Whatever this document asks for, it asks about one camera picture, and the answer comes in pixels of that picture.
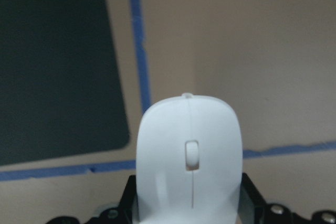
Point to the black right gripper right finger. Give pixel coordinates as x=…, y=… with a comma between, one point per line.
x=251, y=208

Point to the white computer mouse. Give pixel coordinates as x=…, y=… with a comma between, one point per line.
x=189, y=161

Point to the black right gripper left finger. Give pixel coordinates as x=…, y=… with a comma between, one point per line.
x=128, y=206

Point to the black mousepad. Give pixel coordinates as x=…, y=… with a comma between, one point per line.
x=60, y=87

